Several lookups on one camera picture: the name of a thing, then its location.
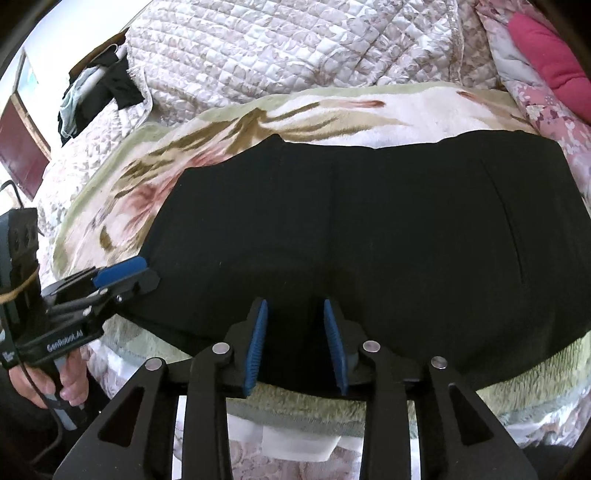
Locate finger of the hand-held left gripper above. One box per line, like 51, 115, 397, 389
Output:
42, 257, 149, 296
48, 270, 161, 320

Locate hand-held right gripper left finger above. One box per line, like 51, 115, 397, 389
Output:
54, 298, 269, 480

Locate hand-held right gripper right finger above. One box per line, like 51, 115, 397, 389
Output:
322, 298, 539, 480

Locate black pants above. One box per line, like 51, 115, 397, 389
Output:
111, 134, 591, 402

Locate person's left hand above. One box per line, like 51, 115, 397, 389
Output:
9, 344, 89, 409

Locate dark red wooden board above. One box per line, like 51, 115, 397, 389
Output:
0, 90, 51, 201

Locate light blue hanging cloth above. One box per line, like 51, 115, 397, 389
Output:
58, 74, 100, 139

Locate bright window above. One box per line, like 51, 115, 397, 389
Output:
14, 48, 47, 104

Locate black hanging garment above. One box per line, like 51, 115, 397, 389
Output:
68, 28, 145, 114

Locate white clothes rack bar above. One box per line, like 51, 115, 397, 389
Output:
85, 52, 129, 90

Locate floral fleece blanket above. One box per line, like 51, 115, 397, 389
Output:
37, 82, 591, 457

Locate quilted floral bedspread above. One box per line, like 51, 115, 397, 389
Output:
37, 0, 504, 222

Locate pink floral comforter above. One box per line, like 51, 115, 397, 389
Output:
475, 0, 591, 181

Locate pink pillow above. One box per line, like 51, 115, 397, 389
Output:
508, 11, 591, 109

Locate black cable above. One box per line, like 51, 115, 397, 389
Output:
0, 180, 63, 462

